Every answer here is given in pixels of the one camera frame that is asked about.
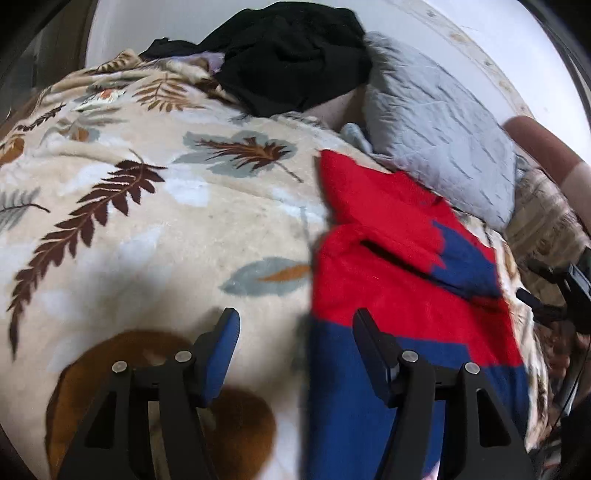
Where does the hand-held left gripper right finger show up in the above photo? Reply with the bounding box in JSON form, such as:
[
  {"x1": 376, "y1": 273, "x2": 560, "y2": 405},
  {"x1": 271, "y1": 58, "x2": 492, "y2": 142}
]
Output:
[{"x1": 353, "y1": 308, "x2": 536, "y2": 480}]

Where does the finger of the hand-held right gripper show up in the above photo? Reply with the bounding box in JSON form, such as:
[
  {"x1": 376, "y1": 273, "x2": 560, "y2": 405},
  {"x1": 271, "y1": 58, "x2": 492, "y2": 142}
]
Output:
[
  {"x1": 525, "y1": 257, "x2": 561, "y2": 284},
  {"x1": 516, "y1": 287, "x2": 555, "y2": 324}
]

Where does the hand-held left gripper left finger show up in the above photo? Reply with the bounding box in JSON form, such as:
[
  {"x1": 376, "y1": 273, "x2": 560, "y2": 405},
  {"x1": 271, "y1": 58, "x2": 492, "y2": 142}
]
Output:
[{"x1": 58, "y1": 307, "x2": 242, "y2": 480}]

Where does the red and blue knit sweater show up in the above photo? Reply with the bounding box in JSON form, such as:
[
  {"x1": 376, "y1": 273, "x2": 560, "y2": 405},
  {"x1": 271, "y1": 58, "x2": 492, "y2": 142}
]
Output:
[{"x1": 302, "y1": 148, "x2": 531, "y2": 480}]

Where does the black clothes pile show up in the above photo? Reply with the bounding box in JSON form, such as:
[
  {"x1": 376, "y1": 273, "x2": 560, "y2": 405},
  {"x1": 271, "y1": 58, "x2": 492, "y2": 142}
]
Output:
[{"x1": 139, "y1": 1, "x2": 374, "y2": 118}]

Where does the beige striped mattress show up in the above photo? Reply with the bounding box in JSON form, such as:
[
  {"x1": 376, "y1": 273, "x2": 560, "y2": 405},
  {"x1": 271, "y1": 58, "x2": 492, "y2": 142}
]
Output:
[{"x1": 505, "y1": 164, "x2": 591, "y2": 305}]

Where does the beige leaf-print fleece blanket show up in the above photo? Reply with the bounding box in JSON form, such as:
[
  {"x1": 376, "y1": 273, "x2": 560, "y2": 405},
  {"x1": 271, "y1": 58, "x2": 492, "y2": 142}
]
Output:
[{"x1": 0, "y1": 48, "x2": 550, "y2": 480}]

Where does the grey quilted pillow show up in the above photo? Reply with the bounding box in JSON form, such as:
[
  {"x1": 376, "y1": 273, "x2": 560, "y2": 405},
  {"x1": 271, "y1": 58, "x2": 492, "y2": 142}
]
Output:
[{"x1": 361, "y1": 32, "x2": 519, "y2": 232}]

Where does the light blue cloth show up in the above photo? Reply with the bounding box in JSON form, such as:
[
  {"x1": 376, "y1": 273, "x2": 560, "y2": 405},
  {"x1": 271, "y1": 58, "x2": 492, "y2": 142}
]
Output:
[{"x1": 339, "y1": 122, "x2": 376, "y2": 155}]

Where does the beige pillow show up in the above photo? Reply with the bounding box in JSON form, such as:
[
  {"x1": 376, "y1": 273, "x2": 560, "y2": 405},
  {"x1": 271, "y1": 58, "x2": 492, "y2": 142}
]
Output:
[{"x1": 310, "y1": 87, "x2": 368, "y2": 131}]

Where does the purple cloth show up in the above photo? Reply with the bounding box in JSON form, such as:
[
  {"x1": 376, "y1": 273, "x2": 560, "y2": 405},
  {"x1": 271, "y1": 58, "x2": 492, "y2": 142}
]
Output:
[{"x1": 196, "y1": 51, "x2": 228, "y2": 77}]

